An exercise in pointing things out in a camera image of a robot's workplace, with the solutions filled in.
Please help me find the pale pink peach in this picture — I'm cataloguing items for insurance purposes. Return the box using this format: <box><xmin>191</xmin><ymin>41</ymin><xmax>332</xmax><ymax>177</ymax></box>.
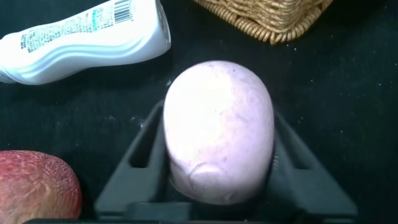
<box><xmin>162</xmin><ymin>60</ymin><xmax>275</xmax><ymax>206</ymax></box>

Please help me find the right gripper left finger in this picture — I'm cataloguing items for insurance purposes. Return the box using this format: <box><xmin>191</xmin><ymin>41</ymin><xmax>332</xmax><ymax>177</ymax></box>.
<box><xmin>95</xmin><ymin>100</ymin><xmax>193</xmax><ymax>220</ymax></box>

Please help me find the red toy peach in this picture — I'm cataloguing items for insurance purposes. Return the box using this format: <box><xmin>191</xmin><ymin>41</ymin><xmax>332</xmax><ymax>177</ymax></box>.
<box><xmin>0</xmin><ymin>150</ymin><xmax>83</xmax><ymax>220</ymax></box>

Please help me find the white brush bottle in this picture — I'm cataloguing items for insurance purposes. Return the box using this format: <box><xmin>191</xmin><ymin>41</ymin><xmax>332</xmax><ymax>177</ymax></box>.
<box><xmin>0</xmin><ymin>0</ymin><xmax>172</xmax><ymax>86</ymax></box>

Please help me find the wicker basket with brown handles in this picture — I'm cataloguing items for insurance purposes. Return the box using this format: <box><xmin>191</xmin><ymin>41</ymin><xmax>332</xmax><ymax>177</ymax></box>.
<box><xmin>194</xmin><ymin>0</ymin><xmax>333</xmax><ymax>45</ymax></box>

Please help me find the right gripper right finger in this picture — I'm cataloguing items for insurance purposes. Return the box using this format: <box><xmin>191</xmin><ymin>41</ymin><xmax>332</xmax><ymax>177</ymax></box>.
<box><xmin>266</xmin><ymin>110</ymin><xmax>358</xmax><ymax>219</ymax></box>

